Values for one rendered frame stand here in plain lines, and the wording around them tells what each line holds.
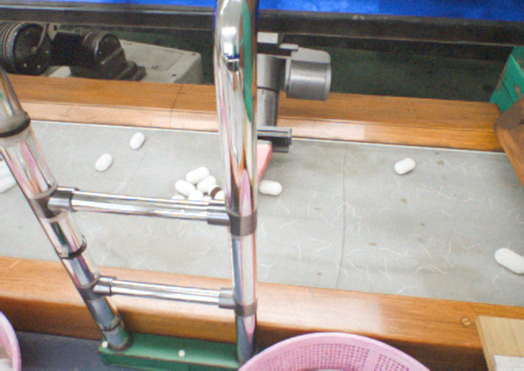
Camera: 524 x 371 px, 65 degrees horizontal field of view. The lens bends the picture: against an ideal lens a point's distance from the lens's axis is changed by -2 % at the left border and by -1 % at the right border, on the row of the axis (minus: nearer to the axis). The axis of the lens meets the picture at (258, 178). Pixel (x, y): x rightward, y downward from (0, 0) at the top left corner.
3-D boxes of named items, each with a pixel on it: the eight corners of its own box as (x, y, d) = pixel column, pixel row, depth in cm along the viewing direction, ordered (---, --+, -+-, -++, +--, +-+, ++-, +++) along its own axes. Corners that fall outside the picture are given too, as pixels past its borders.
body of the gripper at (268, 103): (291, 141, 57) (295, 88, 57) (217, 136, 57) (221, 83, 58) (291, 148, 63) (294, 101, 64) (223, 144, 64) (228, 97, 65)
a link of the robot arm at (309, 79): (252, 29, 67) (255, 2, 58) (323, 36, 67) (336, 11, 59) (246, 102, 66) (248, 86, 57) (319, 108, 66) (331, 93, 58)
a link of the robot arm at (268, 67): (243, 60, 64) (243, 45, 59) (287, 64, 65) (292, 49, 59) (239, 103, 64) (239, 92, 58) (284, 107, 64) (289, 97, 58)
